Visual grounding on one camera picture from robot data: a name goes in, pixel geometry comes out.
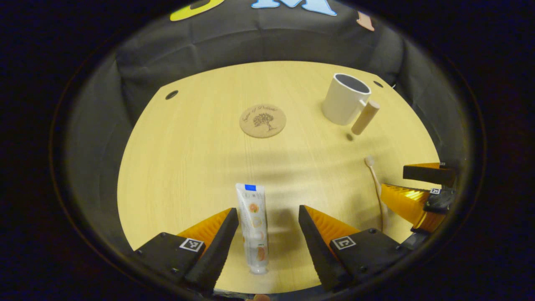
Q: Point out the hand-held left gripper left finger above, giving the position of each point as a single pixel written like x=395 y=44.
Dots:
x=217 y=251

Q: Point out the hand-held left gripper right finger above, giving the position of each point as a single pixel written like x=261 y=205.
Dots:
x=317 y=251

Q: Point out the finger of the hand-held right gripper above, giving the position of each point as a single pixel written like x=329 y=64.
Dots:
x=439 y=200
x=426 y=173

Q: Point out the white toothpaste tube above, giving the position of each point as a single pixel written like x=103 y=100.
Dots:
x=253 y=225

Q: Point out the beige toothbrush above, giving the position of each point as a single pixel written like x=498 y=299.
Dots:
x=378 y=188

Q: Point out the round cork coaster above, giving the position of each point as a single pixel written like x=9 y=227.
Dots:
x=263 y=121

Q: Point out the black backdrop cloth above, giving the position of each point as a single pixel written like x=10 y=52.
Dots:
x=250 y=42

